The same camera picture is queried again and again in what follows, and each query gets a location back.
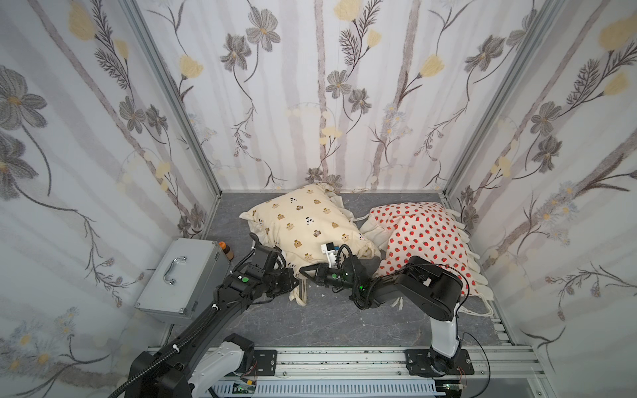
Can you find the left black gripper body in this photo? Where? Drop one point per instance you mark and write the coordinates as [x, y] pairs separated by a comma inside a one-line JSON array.
[[287, 278]]

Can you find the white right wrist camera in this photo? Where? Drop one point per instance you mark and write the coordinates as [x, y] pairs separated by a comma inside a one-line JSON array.
[[336, 254]]

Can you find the silver metal case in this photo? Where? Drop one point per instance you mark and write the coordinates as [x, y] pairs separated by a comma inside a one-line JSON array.
[[184, 282]]

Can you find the aluminium mounting rail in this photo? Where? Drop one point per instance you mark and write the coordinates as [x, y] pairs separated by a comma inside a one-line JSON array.
[[501, 371]]

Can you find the cream bear print pillow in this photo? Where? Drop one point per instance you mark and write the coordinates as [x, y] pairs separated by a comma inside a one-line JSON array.
[[301, 222]]

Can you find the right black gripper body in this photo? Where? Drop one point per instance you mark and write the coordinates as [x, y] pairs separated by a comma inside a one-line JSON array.
[[322, 273]]

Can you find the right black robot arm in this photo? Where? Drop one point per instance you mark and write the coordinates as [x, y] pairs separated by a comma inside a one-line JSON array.
[[437, 292]]

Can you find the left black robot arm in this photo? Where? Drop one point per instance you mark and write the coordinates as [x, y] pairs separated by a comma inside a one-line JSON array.
[[187, 366]]

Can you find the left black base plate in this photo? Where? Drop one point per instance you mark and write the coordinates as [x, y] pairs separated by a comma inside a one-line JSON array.
[[260, 363]]

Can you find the small green circuit board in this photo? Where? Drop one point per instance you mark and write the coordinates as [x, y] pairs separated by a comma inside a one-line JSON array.
[[244, 387]]

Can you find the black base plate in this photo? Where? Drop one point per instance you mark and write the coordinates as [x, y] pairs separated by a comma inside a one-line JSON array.
[[260, 363], [429, 363]]

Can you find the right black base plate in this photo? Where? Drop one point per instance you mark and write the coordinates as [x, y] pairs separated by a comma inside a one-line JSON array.
[[429, 363]]

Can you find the red strawberry print pillow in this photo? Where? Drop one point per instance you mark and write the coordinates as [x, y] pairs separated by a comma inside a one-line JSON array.
[[430, 231]]

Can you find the orange capped small bottle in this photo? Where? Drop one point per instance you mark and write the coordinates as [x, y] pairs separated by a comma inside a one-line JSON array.
[[227, 250]]

